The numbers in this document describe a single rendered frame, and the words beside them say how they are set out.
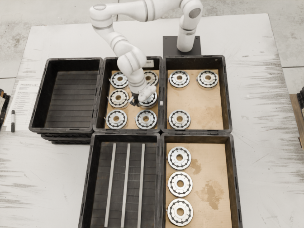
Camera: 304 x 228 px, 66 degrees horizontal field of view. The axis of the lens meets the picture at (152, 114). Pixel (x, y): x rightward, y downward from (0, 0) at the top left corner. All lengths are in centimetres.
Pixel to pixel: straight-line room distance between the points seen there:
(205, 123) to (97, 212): 62
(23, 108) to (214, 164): 111
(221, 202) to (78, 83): 91
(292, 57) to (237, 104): 132
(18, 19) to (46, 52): 157
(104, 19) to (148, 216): 83
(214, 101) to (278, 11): 189
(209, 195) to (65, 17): 249
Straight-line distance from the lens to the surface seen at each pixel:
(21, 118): 154
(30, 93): 159
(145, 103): 112
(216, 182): 107
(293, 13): 296
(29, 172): 140
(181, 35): 131
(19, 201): 140
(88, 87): 130
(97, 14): 106
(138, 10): 110
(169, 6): 118
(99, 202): 109
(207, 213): 105
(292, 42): 270
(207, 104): 118
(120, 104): 116
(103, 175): 110
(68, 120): 124
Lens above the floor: 187
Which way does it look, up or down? 66 degrees down
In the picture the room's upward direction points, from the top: 12 degrees counter-clockwise
